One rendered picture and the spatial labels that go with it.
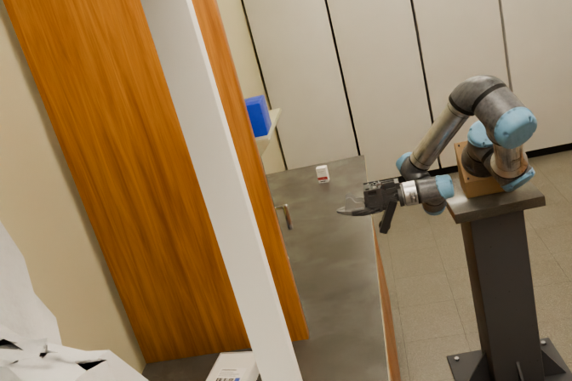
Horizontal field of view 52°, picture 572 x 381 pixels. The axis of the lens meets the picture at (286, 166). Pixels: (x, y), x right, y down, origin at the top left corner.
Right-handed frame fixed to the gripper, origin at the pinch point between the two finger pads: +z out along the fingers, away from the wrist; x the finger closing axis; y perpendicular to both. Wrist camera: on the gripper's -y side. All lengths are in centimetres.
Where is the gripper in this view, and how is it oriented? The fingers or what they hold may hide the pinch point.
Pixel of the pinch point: (340, 212)
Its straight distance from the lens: 187.1
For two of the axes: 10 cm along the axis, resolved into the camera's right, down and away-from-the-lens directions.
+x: -0.9, 3.5, -9.3
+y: -2.4, -9.2, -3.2
